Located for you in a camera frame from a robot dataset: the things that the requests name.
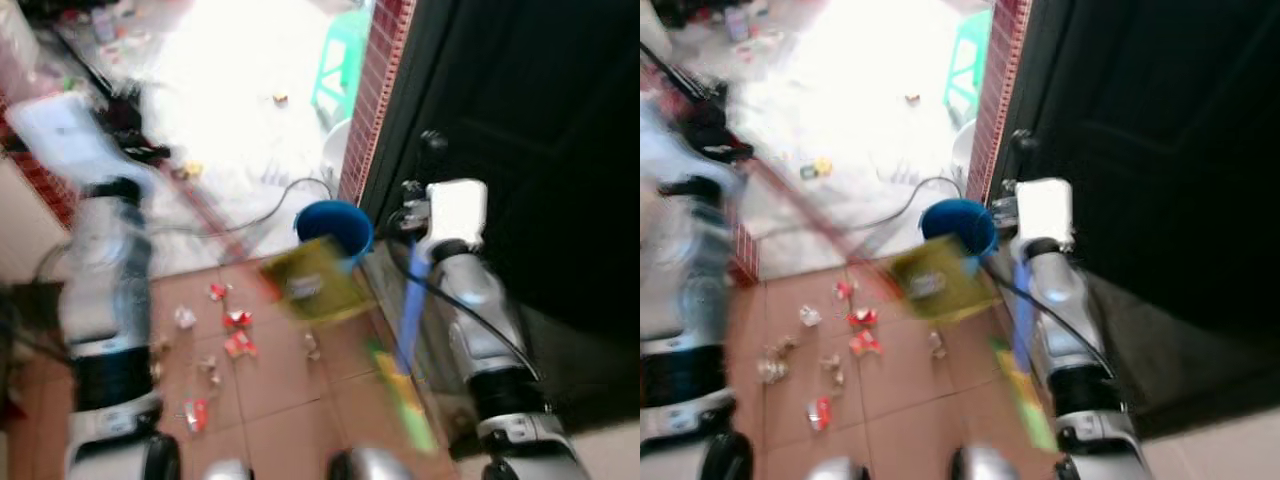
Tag red-handled broom with yellow head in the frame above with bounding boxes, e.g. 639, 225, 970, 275
640, 40, 998, 323

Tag blue plastic bucket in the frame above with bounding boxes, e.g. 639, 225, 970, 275
919, 197, 1000, 265
294, 199, 377, 269

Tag white round basin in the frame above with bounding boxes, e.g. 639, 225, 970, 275
950, 118, 977, 181
320, 118, 353, 185

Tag green plastic stool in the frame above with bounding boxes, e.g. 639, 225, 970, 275
309, 8, 373, 131
943, 8, 998, 127

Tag black door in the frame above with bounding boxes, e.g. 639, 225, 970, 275
985, 0, 1280, 437
358, 0, 641, 433

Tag silver right robot leg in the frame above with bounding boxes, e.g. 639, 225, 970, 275
948, 444, 1033, 480
328, 447, 413, 480

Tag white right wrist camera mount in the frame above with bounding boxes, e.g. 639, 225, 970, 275
424, 178, 490, 247
1014, 176, 1075, 247

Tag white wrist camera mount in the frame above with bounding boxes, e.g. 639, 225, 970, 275
424, 178, 490, 247
8, 90, 119, 193
1014, 176, 1075, 247

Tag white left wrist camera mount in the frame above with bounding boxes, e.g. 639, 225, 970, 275
8, 90, 119, 193

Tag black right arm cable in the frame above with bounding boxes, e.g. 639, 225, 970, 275
384, 236, 547, 387
984, 252, 1129, 403

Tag thin grey floor cable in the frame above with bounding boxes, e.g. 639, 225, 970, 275
148, 177, 337, 243
758, 175, 967, 243

